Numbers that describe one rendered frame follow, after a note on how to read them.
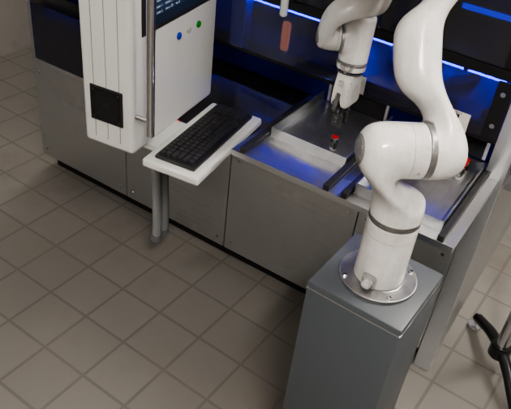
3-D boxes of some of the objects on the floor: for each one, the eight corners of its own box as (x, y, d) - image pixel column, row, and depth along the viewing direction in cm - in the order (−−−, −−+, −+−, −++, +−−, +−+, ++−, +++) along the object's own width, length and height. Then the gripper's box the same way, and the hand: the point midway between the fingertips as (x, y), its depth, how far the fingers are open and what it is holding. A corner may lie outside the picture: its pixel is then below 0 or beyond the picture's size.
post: (418, 353, 254) (684, -347, 129) (433, 361, 252) (717, -344, 127) (413, 363, 250) (680, -351, 124) (427, 372, 248) (715, -349, 122)
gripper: (351, 55, 192) (339, 111, 202) (326, 70, 180) (314, 128, 191) (375, 62, 189) (361, 119, 199) (349, 79, 177) (337, 138, 188)
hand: (339, 118), depth 194 cm, fingers open, 3 cm apart
